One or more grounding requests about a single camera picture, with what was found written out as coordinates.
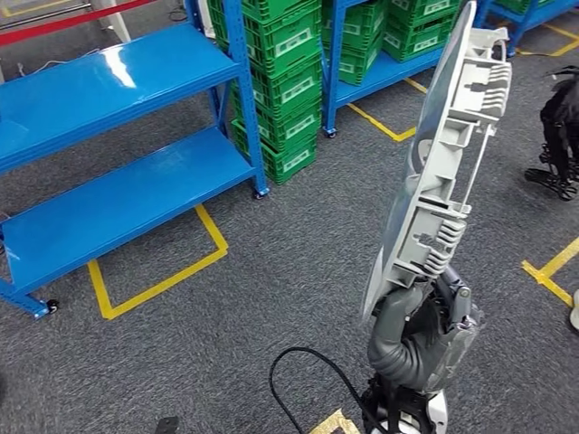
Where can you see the dark robot foot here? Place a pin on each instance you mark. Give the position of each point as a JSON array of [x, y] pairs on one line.
[[166, 426]]

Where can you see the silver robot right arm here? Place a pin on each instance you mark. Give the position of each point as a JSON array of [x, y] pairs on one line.
[[438, 413]]

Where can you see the silver plastic hubcap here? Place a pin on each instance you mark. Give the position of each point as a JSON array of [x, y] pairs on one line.
[[434, 180]]

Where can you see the wide white desk panel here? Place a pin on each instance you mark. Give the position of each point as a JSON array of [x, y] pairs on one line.
[[113, 18]]

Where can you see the blue metal shelf rack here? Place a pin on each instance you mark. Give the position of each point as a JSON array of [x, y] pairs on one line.
[[543, 13], [384, 72], [113, 84]]

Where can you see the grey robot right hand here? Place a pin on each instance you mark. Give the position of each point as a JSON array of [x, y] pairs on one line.
[[429, 353]]

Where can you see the yellow floor tape line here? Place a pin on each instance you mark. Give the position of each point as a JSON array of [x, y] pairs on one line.
[[380, 126]]

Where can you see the red barrier belt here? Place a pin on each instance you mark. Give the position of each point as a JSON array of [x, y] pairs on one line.
[[54, 25]]

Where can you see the white rounded object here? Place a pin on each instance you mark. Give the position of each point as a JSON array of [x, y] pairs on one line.
[[575, 311]]

